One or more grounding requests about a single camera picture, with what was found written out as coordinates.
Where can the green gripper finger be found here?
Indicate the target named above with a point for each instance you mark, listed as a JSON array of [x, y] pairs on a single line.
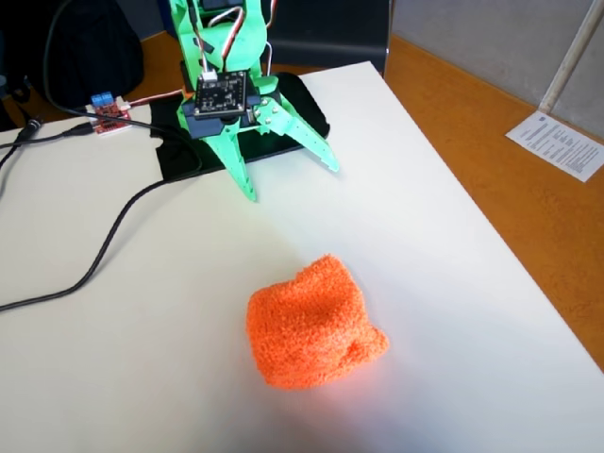
[[236, 165], [302, 134]]

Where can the orange fuzzy sock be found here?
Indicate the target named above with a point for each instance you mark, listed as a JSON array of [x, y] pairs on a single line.
[[311, 330]]

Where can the green 3D-printed robot arm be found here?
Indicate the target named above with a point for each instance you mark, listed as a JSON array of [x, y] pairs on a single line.
[[186, 28]]

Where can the black base mat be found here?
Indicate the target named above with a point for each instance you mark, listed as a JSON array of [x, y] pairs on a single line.
[[302, 104]]

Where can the red circuit board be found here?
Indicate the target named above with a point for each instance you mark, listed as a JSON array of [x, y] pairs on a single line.
[[111, 118]]

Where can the black chair back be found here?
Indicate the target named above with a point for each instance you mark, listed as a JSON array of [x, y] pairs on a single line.
[[330, 28]]

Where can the black backpack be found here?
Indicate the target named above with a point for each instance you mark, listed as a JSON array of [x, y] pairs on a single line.
[[94, 56]]

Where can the large white board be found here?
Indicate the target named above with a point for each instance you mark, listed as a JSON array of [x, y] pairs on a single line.
[[424, 236]]

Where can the printed white paper sheet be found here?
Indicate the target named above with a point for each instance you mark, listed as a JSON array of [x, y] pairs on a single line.
[[557, 141]]

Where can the white pole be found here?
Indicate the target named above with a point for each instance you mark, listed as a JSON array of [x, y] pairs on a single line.
[[566, 61]]

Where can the black camera circuit board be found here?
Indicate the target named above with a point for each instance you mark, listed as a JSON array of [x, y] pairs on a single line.
[[222, 94]]

